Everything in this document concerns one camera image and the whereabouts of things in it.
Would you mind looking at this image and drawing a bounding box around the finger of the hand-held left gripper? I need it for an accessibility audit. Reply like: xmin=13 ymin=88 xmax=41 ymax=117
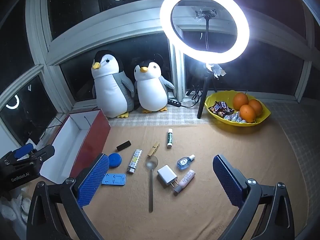
xmin=14 ymin=143 xmax=35 ymax=159
xmin=17 ymin=145 xmax=55 ymax=167

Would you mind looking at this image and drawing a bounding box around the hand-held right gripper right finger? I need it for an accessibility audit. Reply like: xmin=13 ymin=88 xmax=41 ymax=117
xmin=213 ymin=154 xmax=295 ymax=240

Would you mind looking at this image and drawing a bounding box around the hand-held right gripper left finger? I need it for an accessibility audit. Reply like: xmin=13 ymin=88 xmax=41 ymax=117
xmin=26 ymin=153 xmax=110 ymax=240

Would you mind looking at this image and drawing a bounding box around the blue phone stand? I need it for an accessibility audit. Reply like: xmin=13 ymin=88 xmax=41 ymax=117
xmin=101 ymin=173 xmax=127 ymax=186

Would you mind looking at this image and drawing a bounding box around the blue round lid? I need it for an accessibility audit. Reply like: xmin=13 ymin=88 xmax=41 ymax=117
xmin=108 ymin=153 xmax=123 ymax=168

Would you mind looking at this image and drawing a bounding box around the white cardboard box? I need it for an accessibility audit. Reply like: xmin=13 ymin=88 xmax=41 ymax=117
xmin=40 ymin=109 xmax=111 ymax=184

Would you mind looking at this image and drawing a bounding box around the pink bottle with grey cap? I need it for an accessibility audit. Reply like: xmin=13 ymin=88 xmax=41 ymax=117
xmin=174 ymin=169 xmax=196 ymax=194

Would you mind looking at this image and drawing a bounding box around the blue eye drop bottle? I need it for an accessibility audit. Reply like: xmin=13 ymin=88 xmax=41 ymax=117
xmin=177 ymin=154 xmax=195 ymax=170

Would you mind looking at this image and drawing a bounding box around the patterned lighter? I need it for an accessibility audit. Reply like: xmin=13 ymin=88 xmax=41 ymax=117
xmin=127 ymin=149 xmax=143 ymax=174

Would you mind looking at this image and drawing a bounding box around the metal spoon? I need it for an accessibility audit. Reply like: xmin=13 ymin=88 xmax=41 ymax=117
xmin=145 ymin=155 xmax=159 ymax=212

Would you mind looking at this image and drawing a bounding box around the white charger plug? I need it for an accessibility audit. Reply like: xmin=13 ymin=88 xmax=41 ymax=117
xmin=157 ymin=165 xmax=178 ymax=188

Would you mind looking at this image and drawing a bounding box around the green lip balm stick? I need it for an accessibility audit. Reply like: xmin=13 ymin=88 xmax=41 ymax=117
xmin=166 ymin=128 xmax=174 ymax=148

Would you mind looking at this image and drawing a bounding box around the pale fluffy plush item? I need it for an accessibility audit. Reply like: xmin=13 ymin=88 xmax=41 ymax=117
xmin=0 ymin=187 xmax=32 ymax=230

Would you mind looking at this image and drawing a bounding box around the silver wrapped candy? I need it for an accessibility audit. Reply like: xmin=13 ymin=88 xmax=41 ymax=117
xmin=223 ymin=112 xmax=246 ymax=123

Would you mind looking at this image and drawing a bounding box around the wooden clothespin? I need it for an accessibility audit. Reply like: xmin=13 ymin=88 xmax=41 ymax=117
xmin=147 ymin=141 xmax=161 ymax=157

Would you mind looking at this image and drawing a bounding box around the orange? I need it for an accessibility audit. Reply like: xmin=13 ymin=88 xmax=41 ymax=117
xmin=233 ymin=92 xmax=250 ymax=110
xmin=248 ymin=99 xmax=263 ymax=117
xmin=239 ymin=104 xmax=256 ymax=123

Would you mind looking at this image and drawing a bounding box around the dark chocolate bar wrapper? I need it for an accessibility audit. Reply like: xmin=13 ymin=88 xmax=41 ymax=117
xmin=209 ymin=105 xmax=227 ymax=117
xmin=218 ymin=101 xmax=235 ymax=113

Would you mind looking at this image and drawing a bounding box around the black tripod stand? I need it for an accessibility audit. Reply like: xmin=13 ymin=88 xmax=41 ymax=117
xmin=186 ymin=64 xmax=218 ymax=119

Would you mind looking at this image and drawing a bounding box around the large penguin plush toy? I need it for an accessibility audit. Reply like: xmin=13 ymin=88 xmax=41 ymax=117
xmin=91 ymin=50 xmax=135 ymax=119

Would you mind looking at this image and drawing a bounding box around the small penguin plush toy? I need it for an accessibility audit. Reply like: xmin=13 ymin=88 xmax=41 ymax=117
xmin=134 ymin=59 xmax=175 ymax=114

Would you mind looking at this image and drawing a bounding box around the crumpled silver tape wrap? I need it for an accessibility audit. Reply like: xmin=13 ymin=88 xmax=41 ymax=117
xmin=204 ymin=63 xmax=227 ymax=80

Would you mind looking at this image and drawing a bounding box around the black gooseneck phone holder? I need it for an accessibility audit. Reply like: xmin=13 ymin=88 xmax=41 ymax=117
xmin=194 ymin=9 xmax=217 ymax=52

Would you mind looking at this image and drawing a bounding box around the black ring light cable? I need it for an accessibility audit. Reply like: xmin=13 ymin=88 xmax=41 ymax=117
xmin=180 ymin=85 xmax=200 ymax=108

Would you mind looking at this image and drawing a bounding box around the white window frame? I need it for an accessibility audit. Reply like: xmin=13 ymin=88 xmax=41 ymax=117
xmin=0 ymin=0 xmax=320 ymax=120

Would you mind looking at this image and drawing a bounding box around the white ring light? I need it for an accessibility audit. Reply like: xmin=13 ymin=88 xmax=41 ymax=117
xmin=160 ymin=0 xmax=250 ymax=64

